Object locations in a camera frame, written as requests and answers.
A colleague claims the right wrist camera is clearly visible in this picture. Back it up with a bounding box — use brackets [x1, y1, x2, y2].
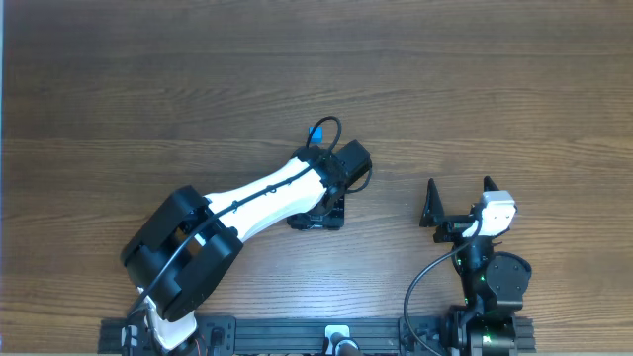
[468, 190, 518, 238]

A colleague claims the mounting rail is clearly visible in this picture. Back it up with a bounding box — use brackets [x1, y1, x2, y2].
[97, 314, 538, 356]

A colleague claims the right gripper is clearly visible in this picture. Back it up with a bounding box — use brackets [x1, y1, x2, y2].
[419, 175, 501, 244]

